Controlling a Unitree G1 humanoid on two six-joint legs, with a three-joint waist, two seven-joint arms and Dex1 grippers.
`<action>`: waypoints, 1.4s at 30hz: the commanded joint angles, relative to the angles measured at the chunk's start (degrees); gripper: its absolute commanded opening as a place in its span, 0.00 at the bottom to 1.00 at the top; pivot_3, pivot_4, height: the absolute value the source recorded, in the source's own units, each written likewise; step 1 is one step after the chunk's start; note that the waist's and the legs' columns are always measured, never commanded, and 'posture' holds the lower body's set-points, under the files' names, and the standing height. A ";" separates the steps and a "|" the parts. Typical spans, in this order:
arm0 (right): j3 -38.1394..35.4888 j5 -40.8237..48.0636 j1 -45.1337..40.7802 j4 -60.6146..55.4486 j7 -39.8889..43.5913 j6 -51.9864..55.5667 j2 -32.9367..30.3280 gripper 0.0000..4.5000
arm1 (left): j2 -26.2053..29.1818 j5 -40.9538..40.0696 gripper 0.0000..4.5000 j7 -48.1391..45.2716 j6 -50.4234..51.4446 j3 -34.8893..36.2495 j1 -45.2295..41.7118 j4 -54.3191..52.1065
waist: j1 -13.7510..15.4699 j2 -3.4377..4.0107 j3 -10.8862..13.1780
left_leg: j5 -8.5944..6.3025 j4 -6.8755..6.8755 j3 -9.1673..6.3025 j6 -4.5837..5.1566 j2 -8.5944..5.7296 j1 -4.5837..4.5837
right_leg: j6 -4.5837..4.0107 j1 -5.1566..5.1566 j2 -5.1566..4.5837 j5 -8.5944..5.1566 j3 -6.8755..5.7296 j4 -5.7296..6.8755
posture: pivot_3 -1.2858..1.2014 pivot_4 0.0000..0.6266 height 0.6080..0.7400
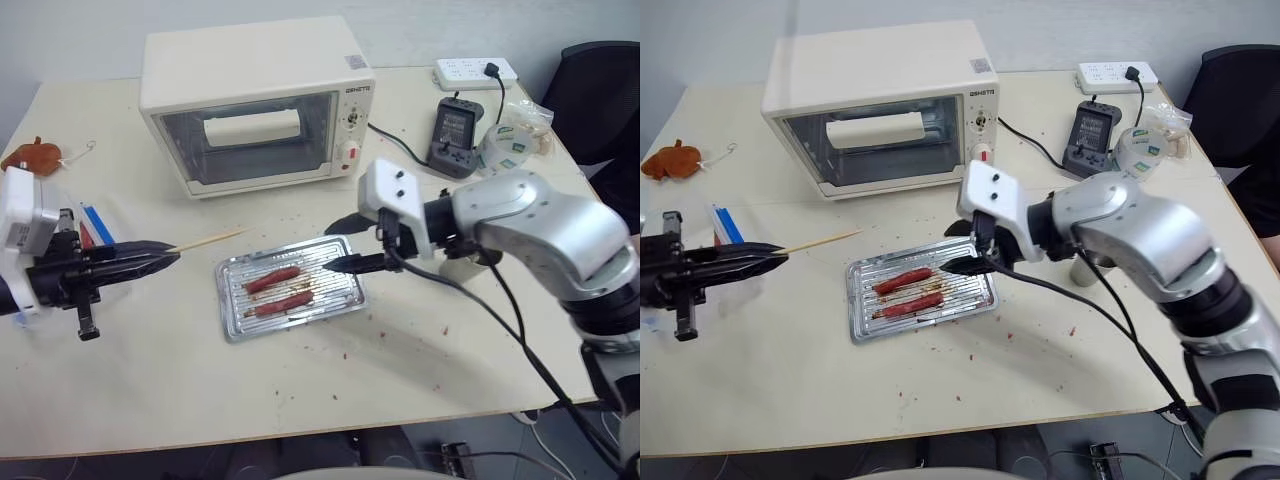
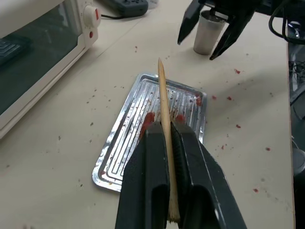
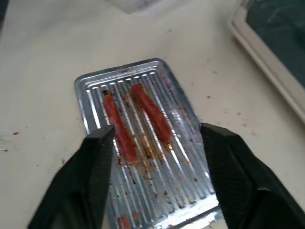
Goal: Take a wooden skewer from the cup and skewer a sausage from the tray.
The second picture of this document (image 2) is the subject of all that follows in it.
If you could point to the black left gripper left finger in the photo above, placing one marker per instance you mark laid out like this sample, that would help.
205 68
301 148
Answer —
143 181

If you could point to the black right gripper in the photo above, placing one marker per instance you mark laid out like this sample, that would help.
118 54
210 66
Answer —
228 7

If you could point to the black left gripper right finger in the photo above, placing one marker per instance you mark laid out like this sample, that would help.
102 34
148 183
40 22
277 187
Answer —
205 190

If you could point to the wooden skewer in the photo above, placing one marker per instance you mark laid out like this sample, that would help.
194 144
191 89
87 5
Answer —
164 95

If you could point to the silver metal cup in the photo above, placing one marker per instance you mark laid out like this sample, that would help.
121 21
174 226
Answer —
206 35

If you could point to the red sausage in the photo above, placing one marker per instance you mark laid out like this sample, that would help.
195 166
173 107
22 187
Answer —
149 118

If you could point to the ribbed silver metal tray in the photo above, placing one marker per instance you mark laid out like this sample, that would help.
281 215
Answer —
133 114

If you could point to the dark grey controller device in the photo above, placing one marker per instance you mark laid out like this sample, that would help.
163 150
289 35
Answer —
128 6

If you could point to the white toaster oven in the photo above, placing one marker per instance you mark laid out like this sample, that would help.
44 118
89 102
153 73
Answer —
38 62

